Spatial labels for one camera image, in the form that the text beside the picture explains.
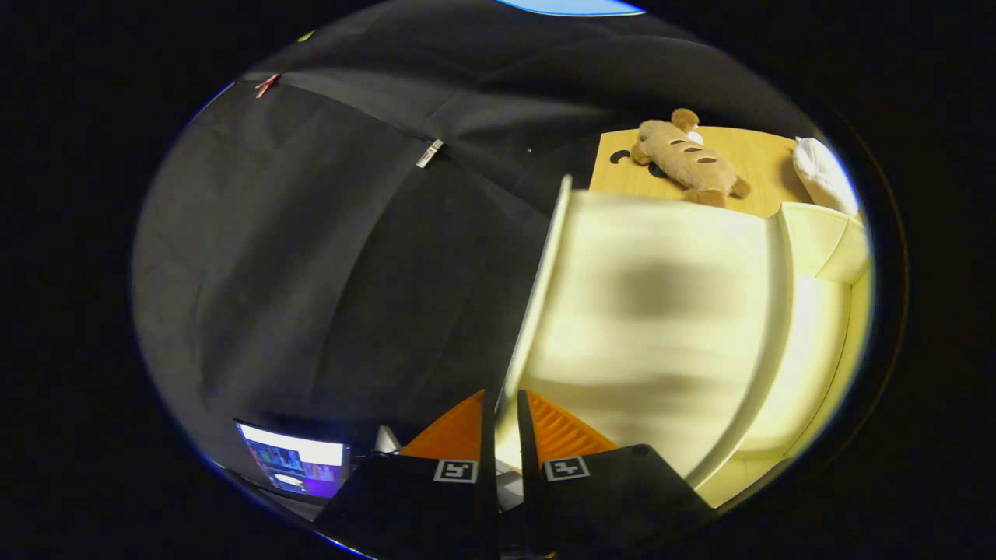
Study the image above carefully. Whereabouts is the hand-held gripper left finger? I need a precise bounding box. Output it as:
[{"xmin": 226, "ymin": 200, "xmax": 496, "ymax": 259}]
[{"xmin": 314, "ymin": 388, "xmax": 500, "ymax": 560}]

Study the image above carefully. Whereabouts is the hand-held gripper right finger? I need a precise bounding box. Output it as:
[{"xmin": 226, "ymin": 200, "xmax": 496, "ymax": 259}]
[{"xmin": 517, "ymin": 389, "xmax": 714, "ymax": 560}]

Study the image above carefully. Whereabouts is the cream fabric storage box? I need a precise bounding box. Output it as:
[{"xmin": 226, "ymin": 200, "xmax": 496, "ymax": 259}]
[{"xmin": 495, "ymin": 174, "xmax": 874, "ymax": 512}]

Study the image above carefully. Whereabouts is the lit computer screen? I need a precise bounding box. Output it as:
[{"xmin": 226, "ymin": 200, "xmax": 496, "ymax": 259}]
[{"xmin": 235, "ymin": 420, "xmax": 349, "ymax": 500}]

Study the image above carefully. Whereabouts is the black backdrop cloth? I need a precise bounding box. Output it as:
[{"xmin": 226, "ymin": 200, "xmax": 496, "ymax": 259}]
[{"xmin": 131, "ymin": 0, "xmax": 826, "ymax": 499}]

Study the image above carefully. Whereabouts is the brown bread plush toy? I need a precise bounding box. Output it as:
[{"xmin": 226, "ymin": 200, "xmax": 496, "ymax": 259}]
[{"xmin": 629, "ymin": 108, "xmax": 752, "ymax": 208}]

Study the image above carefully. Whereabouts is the white plush toy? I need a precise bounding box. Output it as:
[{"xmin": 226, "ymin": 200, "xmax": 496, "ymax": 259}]
[{"xmin": 791, "ymin": 137, "xmax": 861, "ymax": 218}]

